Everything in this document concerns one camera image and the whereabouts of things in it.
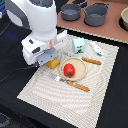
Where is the beige round plate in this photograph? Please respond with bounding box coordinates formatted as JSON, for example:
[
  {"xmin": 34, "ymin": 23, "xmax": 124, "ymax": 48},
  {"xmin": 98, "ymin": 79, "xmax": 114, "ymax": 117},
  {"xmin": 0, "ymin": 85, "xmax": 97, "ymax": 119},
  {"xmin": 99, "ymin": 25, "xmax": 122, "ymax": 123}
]
[{"xmin": 59, "ymin": 57, "xmax": 87, "ymax": 81}]

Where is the yellow toy bread loaf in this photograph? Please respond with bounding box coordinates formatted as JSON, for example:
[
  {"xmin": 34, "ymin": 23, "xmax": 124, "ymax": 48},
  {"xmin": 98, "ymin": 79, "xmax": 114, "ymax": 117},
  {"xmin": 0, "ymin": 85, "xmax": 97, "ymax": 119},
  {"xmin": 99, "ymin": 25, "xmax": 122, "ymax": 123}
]
[{"xmin": 46, "ymin": 58, "xmax": 60, "ymax": 69}]

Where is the wooden handled knife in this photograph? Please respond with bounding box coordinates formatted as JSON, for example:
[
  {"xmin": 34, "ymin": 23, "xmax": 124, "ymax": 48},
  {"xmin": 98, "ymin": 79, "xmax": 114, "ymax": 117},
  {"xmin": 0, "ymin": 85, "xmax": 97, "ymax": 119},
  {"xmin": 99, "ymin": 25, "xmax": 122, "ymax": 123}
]
[{"xmin": 63, "ymin": 52, "xmax": 102, "ymax": 65}]

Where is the red toy tomato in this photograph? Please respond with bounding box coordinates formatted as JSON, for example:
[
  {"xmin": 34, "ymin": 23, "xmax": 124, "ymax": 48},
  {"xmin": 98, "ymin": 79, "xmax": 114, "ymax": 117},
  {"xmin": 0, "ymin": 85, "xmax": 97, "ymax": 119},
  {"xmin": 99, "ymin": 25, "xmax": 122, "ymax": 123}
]
[{"xmin": 63, "ymin": 63, "xmax": 75, "ymax": 78}]

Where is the woven beige placemat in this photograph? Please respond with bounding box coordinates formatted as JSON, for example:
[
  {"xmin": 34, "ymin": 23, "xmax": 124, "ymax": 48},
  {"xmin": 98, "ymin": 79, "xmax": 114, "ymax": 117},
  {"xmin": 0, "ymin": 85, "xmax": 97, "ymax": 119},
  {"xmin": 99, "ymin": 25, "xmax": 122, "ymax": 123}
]
[{"xmin": 17, "ymin": 40, "xmax": 118, "ymax": 128}]

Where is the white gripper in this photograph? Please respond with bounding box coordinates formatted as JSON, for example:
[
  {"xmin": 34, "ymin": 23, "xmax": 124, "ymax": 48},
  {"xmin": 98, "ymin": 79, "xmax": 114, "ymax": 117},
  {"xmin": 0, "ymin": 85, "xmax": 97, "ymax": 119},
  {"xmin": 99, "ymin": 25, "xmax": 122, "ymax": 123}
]
[{"xmin": 22, "ymin": 29, "xmax": 67, "ymax": 65}]

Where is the small grey pot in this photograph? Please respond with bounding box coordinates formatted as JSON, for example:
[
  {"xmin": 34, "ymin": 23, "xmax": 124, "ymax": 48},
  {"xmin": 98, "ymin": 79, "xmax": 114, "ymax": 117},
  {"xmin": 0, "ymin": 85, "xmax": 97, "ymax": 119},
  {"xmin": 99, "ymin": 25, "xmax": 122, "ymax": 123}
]
[{"xmin": 61, "ymin": 1, "xmax": 87, "ymax": 21}]

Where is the wooden handled fork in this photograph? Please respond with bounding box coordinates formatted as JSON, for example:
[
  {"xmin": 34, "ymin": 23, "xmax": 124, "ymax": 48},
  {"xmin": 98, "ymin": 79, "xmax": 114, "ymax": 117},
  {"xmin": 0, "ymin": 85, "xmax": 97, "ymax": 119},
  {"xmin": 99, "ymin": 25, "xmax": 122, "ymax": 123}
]
[{"xmin": 50, "ymin": 74, "xmax": 90, "ymax": 92}]

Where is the white toy fish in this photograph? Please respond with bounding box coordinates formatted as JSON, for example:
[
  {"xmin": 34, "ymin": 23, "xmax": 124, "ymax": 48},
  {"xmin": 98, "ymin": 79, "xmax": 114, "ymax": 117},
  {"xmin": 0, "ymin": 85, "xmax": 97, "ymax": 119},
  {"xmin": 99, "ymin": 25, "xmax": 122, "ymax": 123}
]
[{"xmin": 90, "ymin": 42, "xmax": 103, "ymax": 56}]

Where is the large grey pot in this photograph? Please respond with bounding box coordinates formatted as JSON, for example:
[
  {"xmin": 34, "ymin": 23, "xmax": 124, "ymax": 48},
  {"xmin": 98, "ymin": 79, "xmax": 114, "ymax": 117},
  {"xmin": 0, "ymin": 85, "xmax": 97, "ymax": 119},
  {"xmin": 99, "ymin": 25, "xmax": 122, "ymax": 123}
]
[{"xmin": 84, "ymin": 3, "xmax": 111, "ymax": 27}]

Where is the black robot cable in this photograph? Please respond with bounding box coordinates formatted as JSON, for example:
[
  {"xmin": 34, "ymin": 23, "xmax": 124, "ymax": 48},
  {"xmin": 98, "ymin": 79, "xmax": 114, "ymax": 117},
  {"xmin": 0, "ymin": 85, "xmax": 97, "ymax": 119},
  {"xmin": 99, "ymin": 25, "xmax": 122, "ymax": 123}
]
[{"xmin": 0, "ymin": 63, "xmax": 39, "ymax": 84}]

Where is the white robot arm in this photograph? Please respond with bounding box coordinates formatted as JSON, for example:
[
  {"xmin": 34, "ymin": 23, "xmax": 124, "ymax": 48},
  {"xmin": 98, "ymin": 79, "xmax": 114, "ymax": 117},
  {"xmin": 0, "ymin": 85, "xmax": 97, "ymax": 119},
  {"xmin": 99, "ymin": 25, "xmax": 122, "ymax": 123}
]
[{"xmin": 5, "ymin": 0, "xmax": 67, "ymax": 65}]

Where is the beige bowl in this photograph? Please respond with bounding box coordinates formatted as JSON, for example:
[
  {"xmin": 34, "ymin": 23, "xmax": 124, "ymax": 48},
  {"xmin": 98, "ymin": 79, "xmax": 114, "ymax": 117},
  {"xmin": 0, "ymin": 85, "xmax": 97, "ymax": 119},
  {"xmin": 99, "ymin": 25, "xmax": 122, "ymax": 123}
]
[{"xmin": 121, "ymin": 7, "xmax": 128, "ymax": 30}]

